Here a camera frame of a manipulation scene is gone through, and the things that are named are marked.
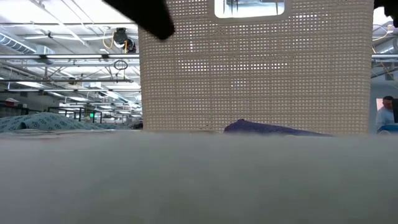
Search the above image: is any blue bandage roll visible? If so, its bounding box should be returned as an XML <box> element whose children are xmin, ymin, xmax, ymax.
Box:
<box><xmin>376</xmin><ymin>124</ymin><xmax>398</xmax><ymax>135</ymax></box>

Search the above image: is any person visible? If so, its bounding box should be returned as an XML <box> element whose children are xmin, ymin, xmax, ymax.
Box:
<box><xmin>374</xmin><ymin>95</ymin><xmax>398</xmax><ymax>127</ymax></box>

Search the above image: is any black hanging cable reel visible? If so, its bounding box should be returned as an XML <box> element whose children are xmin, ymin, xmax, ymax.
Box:
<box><xmin>111</xmin><ymin>27</ymin><xmax>137</xmax><ymax>54</ymax></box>

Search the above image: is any silver ventilation duct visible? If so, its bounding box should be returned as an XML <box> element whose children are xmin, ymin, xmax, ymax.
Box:
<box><xmin>0</xmin><ymin>32</ymin><xmax>55</xmax><ymax>65</ymax></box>

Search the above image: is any white perforated plastic basket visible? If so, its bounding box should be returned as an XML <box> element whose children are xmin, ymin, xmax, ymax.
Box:
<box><xmin>138</xmin><ymin>0</ymin><xmax>376</xmax><ymax>134</ymax></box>

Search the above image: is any navy blue bandage pad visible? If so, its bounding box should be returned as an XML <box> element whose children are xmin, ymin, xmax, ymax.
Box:
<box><xmin>223</xmin><ymin>118</ymin><xmax>335</xmax><ymax>138</ymax></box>

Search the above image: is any teal patterned cloth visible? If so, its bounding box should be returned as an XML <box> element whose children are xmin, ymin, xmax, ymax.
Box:
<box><xmin>0</xmin><ymin>111</ymin><xmax>133</xmax><ymax>134</ymax></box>

